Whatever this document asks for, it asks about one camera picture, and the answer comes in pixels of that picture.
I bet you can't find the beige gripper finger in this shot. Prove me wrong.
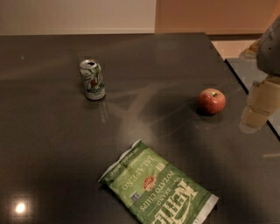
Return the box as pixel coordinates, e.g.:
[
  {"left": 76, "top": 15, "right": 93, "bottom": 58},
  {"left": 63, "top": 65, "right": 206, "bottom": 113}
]
[{"left": 239, "top": 106, "right": 269, "bottom": 134}]

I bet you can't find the green jalapeno chip bag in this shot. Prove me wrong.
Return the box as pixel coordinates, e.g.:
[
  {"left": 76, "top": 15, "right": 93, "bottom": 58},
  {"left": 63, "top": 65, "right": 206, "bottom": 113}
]
[{"left": 99, "top": 140, "right": 219, "bottom": 224}]

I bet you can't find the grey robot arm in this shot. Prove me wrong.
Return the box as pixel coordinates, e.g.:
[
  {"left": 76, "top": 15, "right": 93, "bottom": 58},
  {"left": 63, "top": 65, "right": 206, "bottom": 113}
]
[{"left": 239, "top": 17, "right": 280, "bottom": 134}]

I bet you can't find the green white 7up can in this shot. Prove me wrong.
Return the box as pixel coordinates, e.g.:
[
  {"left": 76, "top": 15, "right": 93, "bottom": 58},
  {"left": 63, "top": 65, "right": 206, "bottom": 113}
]
[{"left": 80, "top": 59, "right": 105, "bottom": 101}]

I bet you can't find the red apple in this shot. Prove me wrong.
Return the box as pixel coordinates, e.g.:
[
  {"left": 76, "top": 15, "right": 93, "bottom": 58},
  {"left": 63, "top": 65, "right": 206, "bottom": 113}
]
[{"left": 198, "top": 88, "right": 226, "bottom": 115}]

